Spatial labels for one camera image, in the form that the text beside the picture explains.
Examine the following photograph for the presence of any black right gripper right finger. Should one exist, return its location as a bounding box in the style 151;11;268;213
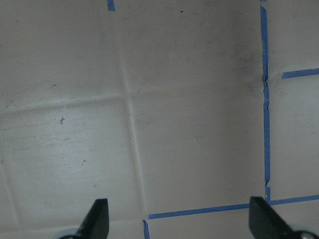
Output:
249;197;309;239

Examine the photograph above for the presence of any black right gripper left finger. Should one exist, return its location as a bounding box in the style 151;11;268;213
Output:
74;199;109;239

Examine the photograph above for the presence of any brown paper table cover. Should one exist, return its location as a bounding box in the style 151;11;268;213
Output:
0;0;319;239

